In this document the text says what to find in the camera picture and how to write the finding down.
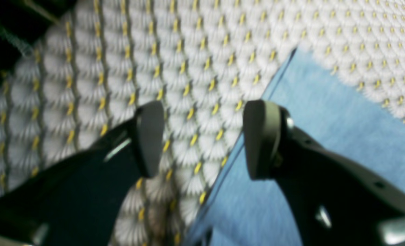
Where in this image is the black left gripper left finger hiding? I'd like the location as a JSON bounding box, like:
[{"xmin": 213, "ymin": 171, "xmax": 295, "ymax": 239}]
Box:
[{"xmin": 0, "ymin": 101, "xmax": 165, "ymax": 246}]

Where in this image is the blue T-shirt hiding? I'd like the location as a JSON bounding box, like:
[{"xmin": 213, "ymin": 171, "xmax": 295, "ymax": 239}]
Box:
[{"xmin": 181, "ymin": 49, "xmax": 405, "ymax": 246}]

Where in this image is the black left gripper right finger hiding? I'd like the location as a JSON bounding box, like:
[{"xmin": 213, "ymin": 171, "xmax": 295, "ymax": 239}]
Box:
[{"xmin": 243, "ymin": 100, "xmax": 405, "ymax": 246}]

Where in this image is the fan-patterned tablecloth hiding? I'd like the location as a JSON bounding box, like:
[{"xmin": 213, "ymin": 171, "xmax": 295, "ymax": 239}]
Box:
[{"xmin": 0, "ymin": 0, "xmax": 405, "ymax": 246}]

